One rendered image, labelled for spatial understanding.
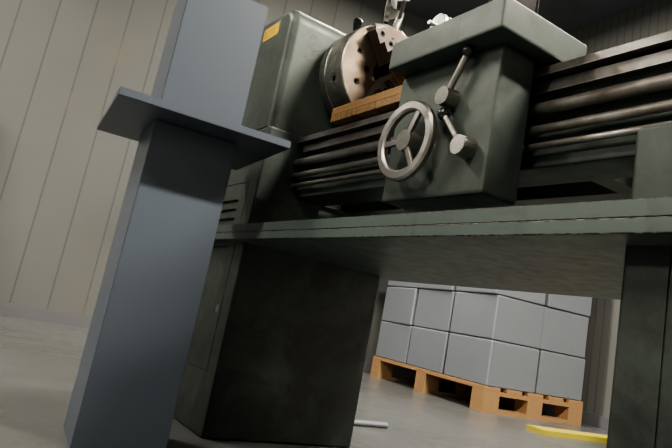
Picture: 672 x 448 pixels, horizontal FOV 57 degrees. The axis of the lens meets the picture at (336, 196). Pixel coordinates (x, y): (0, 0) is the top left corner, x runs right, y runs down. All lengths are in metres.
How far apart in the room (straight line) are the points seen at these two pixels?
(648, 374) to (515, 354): 3.27
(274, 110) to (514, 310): 2.60
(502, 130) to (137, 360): 0.91
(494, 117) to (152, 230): 0.80
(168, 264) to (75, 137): 3.09
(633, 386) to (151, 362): 1.00
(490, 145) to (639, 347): 0.39
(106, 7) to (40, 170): 1.23
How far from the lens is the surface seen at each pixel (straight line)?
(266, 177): 1.75
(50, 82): 4.56
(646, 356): 0.82
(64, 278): 4.41
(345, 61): 1.77
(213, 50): 1.56
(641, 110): 1.01
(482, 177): 1.02
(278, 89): 1.82
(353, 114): 1.55
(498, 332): 3.96
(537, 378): 4.23
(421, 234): 1.02
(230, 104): 1.54
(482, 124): 1.05
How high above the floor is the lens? 0.36
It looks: 11 degrees up
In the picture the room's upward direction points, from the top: 11 degrees clockwise
